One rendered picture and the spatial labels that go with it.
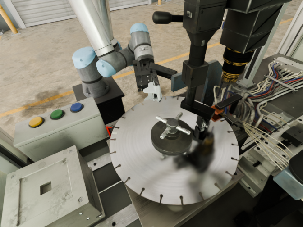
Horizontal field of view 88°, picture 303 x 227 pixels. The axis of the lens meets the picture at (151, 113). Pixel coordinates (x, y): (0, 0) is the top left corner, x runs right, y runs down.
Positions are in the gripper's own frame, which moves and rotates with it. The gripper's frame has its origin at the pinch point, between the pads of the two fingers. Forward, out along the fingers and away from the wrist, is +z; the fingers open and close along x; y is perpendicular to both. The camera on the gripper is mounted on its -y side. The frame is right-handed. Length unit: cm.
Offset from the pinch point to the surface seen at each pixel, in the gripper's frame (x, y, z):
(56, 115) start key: 1.3, 37.2, -3.3
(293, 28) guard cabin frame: -27, -97, -42
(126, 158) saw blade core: 17.5, 12.7, 15.3
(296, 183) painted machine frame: 32.3, -13.7, 23.1
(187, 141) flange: 17.6, -2.7, 14.2
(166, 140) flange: 17.1, 2.4, 13.0
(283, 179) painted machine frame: 30.6, -13.2, 22.8
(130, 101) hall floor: -134, 18, -46
